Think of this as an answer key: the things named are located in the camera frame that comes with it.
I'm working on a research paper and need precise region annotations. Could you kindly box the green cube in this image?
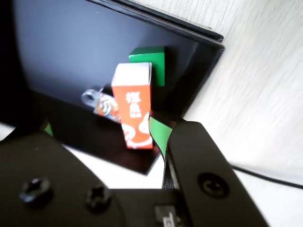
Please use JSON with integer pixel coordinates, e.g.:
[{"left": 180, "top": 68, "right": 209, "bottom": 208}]
[{"left": 128, "top": 46, "right": 166, "bottom": 87}]

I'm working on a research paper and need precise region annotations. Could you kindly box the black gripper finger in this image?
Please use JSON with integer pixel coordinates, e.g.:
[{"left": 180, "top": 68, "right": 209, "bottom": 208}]
[{"left": 0, "top": 122, "right": 130, "bottom": 227}]

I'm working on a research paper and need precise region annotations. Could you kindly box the red carton box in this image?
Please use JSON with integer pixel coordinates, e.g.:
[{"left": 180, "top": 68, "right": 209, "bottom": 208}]
[{"left": 110, "top": 62, "right": 154, "bottom": 150}]

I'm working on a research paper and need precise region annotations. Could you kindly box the black cardboard box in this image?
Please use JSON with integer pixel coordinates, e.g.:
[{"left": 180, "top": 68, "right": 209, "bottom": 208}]
[{"left": 0, "top": 0, "right": 225, "bottom": 177}]

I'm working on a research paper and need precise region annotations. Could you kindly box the wrapped candy packet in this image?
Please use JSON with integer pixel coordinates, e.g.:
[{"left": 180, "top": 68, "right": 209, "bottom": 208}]
[{"left": 81, "top": 88, "right": 124, "bottom": 124}]

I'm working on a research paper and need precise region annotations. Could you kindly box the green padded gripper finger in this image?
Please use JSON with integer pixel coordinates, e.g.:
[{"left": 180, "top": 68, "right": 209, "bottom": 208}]
[{"left": 148, "top": 113, "right": 272, "bottom": 227}]

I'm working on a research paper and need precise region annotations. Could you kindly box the black power cable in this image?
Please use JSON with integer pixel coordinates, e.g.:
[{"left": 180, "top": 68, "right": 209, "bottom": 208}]
[{"left": 231, "top": 165, "right": 303, "bottom": 190}]

